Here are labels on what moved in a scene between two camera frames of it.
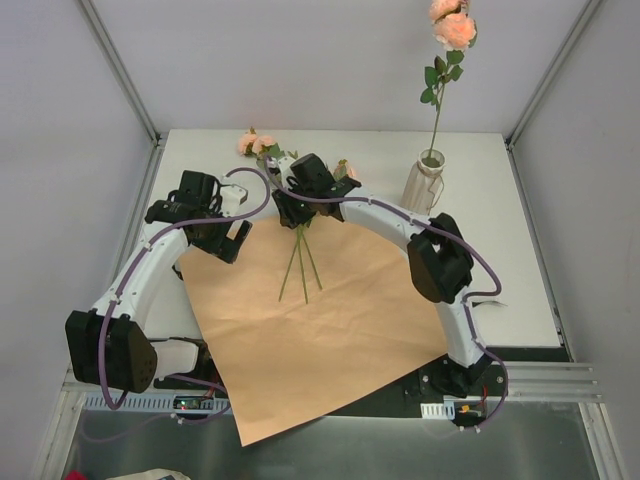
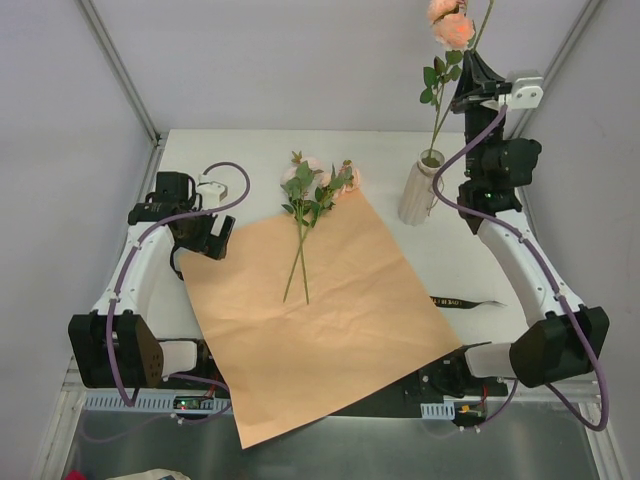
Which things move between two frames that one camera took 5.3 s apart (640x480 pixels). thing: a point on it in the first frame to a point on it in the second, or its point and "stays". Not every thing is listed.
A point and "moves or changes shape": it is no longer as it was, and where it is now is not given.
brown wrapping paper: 301,320 stays
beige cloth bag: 154,474 stays
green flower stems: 299,244 moves or changes shape
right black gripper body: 293,210 to 476,100
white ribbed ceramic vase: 425,181 stays
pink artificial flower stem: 252,145 to 454,30
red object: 75,475 stays
